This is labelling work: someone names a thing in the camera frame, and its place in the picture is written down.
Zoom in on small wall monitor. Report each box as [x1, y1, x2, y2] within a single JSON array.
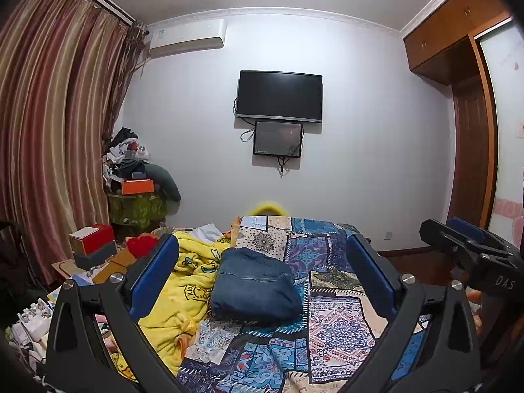
[[253, 120, 304, 158]]

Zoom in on patchwork bed sheet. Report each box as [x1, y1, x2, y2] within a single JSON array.
[[176, 215, 435, 393]]

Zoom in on white cloth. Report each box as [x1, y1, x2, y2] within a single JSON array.
[[192, 224, 225, 242]]

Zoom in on yellow cartoon blanket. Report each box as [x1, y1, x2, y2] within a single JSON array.
[[137, 229, 236, 377]]

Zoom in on white sliding wardrobe door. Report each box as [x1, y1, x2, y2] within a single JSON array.
[[475, 18, 524, 254]]

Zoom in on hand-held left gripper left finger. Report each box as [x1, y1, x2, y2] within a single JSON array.
[[44, 233, 183, 393]]

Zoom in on white power strip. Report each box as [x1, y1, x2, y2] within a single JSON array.
[[10, 299, 54, 350]]

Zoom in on brown cardboard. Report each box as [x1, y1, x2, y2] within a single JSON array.
[[93, 250, 140, 285]]

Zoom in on red cloth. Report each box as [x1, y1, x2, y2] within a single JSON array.
[[127, 233, 158, 258]]

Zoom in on orange box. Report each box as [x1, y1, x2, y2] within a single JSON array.
[[121, 179, 155, 195]]

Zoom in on wooden overhead cabinet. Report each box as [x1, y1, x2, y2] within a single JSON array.
[[403, 0, 512, 86]]

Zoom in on black bag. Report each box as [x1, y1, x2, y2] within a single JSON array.
[[0, 220, 46, 316]]

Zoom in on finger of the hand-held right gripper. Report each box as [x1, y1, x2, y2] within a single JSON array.
[[446, 217, 520, 250], [420, 219, 508, 273]]

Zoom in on wooden board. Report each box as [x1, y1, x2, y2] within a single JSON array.
[[51, 259, 97, 285]]

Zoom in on dark grey box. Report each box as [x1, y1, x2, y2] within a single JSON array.
[[74, 241, 119, 271]]

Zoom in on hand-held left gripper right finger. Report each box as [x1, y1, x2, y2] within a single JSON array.
[[344, 233, 486, 393]]

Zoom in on yellow cartoon plush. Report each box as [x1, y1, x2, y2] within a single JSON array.
[[108, 350, 138, 381]]

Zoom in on striped curtain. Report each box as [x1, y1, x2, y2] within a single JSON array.
[[0, 0, 146, 291]]

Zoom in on green patterned bag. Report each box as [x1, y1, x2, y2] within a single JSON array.
[[107, 190, 168, 238]]

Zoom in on wooden door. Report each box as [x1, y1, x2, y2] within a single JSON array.
[[448, 78, 492, 230]]

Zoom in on red and white box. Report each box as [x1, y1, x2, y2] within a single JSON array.
[[69, 224, 115, 254]]

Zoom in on pile of clothes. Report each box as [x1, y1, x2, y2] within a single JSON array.
[[102, 128, 150, 183]]

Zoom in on black wall television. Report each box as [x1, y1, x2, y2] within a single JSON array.
[[236, 70, 323, 124]]

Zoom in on dark green pillow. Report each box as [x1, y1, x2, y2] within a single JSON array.
[[145, 164, 181, 203]]

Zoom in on blue jeans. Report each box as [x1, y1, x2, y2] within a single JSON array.
[[210, 247, 304, 328]]

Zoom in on white air conditioner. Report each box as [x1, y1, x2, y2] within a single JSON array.
[[147, 18, 227, 58]]

